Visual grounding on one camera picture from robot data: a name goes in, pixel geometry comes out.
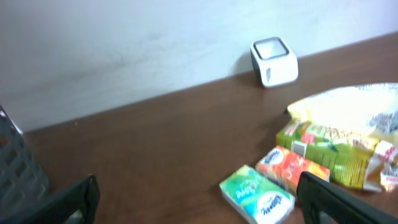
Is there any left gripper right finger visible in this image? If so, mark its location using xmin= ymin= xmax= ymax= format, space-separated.
xmin=296 ymin=172 xmax=397 ymax=224

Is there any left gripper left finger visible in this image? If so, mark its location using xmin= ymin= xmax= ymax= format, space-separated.
xmin=1 ymin=174 xmax=100 ymax=224

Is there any green tea drink carton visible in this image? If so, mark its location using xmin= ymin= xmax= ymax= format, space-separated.
xmin=276 ymin=120 xmax=397 ymax=192

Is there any orange Kleenex tissue pack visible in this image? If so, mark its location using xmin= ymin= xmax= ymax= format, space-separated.
xmin=255 ymin=146 xmax=330 ymax=196

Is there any green Kleenex tissue pack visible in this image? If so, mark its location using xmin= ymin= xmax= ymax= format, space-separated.
xmin=219 ymin=165 xmax=295 ymax=224

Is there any yellow white snack bag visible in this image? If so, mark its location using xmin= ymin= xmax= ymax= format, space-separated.
xmin=287 ymin=83 xmax=397 ymax=145

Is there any grey plastic mesh basket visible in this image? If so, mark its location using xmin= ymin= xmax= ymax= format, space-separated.
xmin=1 ymin=108 xmax=49 ymax=219

